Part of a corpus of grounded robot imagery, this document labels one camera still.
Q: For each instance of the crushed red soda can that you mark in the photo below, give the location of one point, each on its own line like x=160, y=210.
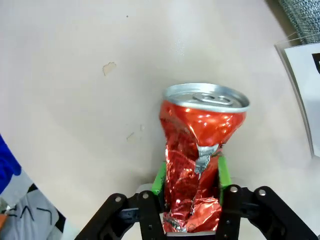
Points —
x=200, y=130

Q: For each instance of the person in grey black clothes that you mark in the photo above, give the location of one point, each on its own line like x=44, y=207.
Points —
x=25, y=215

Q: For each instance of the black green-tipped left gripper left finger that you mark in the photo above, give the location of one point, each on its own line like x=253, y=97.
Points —
x=130, y=220

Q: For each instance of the clear acrylic label sign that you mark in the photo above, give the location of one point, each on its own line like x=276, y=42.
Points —
x=303, y=82

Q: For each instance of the grey fabric basket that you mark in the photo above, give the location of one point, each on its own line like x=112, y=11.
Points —
x=305, y=15

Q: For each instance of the blue cloth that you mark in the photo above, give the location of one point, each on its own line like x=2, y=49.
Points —
x=7, y=165

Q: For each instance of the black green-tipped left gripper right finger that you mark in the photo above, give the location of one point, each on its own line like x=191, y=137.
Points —
x=250, y=217

